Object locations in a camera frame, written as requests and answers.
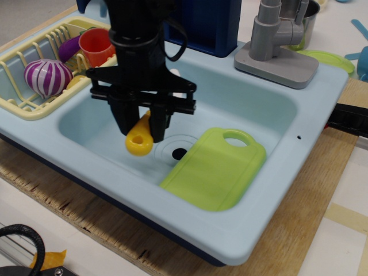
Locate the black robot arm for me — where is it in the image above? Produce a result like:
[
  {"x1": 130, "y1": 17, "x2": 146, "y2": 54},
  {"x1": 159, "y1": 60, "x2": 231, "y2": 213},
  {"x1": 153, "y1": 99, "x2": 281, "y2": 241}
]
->
[{"x1": 87, "y1": 1, "x2": 197, "y2": 143}]

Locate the blue plastic utensil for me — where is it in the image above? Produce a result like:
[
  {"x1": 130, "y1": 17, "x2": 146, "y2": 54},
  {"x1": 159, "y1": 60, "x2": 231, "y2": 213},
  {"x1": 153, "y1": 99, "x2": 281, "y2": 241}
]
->
[{"x1": 351, "y1": 19, "x2": 368, "y2": 40}]

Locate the dark blue plastic box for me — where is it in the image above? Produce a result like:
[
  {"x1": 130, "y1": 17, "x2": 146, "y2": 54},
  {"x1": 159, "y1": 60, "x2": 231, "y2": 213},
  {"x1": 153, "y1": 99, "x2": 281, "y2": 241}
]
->
[{"x1": 77, "y1": 1, "x2": 242, "y2": 61}]

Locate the grey toy faucet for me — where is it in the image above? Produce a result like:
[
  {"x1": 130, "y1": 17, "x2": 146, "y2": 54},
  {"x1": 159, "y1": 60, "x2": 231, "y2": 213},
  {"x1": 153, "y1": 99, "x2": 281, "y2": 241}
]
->
[{"x1": 234, "y1": 1, "x2": 319, "y2": 89}]

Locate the light blue toy sink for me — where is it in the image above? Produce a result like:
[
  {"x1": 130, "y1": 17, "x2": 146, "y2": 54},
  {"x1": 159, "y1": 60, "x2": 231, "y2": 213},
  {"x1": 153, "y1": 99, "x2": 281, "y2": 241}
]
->
[{"x1": 0, "y1": 0, "x2": 350, "y2": 267}]

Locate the purple striped toy onion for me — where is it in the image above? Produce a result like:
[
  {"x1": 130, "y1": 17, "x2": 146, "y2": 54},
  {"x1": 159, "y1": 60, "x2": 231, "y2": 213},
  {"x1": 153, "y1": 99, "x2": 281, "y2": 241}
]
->
[{"x1": 24, "y1": 59, "x2": 73, "y2": 99}]

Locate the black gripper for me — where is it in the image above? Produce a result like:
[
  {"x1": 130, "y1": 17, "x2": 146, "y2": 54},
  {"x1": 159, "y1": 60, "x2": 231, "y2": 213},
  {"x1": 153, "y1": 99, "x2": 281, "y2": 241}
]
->
[{"x1": 86, "y1": 37, "x2": 198, "y2": 144}]

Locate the purple toy eggplant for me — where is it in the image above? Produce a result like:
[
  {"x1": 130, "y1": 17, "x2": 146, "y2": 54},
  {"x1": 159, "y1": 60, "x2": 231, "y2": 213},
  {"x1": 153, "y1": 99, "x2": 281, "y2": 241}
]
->
[{"x1": 58, "y1": 36, "x2": 81, "y2": 63}]

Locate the green plastic cutting board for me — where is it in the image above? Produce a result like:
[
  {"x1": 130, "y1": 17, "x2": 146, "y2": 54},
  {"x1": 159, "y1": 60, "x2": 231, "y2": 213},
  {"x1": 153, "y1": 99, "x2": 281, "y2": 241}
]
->
[{"x1": 160, "y1": 128, "x2": 266, "y2": 212}]

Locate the wooden base board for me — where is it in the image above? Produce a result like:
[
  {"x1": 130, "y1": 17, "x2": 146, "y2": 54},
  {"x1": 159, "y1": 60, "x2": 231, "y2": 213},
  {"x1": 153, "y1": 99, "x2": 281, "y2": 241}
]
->
[{"x1": 0, "y1": 4, "x2": 368, "y2": 276}]

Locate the yellow toy in rack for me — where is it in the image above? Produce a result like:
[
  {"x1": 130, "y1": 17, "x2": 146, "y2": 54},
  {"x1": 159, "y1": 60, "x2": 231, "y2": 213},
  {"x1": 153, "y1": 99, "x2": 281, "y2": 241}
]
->
[{"x1": 66, "y1": 75, "x2": 90, "y2": 90}]

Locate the blue plastic cup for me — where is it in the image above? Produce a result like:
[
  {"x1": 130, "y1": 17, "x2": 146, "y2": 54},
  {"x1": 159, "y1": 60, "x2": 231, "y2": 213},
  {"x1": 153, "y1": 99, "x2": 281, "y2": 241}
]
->
[{"x1": 356, "y1": 46, "x2": 368, "y2": 82}]

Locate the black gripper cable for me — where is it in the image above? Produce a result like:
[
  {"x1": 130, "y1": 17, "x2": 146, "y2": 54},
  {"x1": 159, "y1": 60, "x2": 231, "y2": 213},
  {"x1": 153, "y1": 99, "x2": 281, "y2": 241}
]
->
[{"x1": 165, "y1": 18, "x2": 188, "y2": 62}]

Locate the orange plastic cup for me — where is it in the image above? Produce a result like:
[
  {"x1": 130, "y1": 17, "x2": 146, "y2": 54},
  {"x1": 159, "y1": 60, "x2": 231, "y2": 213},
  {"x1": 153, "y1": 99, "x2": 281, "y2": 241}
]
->
[{"x1": 79, "y1": 28, "x2": 116, "y2": 67}]

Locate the cream dish rack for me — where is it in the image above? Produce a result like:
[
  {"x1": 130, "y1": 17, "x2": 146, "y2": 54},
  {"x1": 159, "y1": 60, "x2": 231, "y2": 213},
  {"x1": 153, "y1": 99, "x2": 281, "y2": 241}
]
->
[{"x1": 1, "y1": 16, "x2": 110, "y2": 121}]

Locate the yellow handled toy knife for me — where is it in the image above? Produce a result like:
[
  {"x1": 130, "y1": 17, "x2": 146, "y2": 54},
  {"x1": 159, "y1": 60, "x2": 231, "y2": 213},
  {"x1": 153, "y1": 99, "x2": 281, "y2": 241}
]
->
[{"x1": 125, "y1": 110, "x2": 154, "y2": 156}]

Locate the steel pot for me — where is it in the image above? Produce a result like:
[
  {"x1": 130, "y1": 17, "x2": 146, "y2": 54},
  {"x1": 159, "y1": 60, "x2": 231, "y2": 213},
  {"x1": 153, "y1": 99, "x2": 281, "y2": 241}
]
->
[{"x1": 280, "y1": 0, "x2": 320, "y2": 51}]

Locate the black clamp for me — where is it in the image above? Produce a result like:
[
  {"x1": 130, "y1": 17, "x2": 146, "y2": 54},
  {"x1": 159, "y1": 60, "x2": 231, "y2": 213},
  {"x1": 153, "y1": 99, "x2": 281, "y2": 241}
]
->
[{"x1": 326, "y1": 103, "x2": 367, "y2": 137}]

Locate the green plastic plate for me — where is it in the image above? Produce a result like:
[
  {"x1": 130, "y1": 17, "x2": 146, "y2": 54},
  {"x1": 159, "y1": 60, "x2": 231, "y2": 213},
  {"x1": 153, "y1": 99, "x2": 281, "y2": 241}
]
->
[{"x1": 297, "y1": 50, "x2": 355, "y2": 76}]

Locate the yellow tape piece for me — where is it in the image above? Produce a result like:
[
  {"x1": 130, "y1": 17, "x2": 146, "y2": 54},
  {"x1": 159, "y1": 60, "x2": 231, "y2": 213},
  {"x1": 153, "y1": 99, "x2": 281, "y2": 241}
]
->
[{"x1": 40, "y1": 250, "x2": 67, "y2": 271}]

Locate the black braided cable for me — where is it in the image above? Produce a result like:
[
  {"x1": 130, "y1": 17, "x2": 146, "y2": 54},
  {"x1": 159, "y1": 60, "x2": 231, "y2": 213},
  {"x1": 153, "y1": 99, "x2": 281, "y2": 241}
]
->
[{"x1": 0, "y1": 224, "x2": 46, "y2": 276}]

